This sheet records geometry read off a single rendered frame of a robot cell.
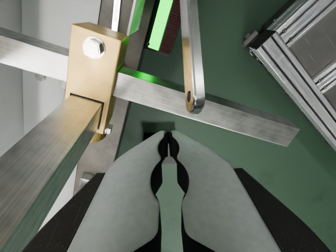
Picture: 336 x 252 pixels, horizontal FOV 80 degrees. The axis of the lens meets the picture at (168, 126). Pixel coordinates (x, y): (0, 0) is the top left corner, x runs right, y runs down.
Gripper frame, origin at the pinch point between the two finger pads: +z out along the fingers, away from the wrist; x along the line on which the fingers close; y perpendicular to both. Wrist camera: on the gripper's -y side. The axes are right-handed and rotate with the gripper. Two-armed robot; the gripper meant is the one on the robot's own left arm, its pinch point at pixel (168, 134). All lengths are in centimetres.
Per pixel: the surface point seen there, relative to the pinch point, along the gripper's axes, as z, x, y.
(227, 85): 95, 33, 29
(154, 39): 25.3, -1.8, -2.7
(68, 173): 2.1, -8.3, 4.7
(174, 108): 12.1, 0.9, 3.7
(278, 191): 95, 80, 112
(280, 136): 12.1, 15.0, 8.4
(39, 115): 33.4, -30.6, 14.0
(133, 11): 15.5, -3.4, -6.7
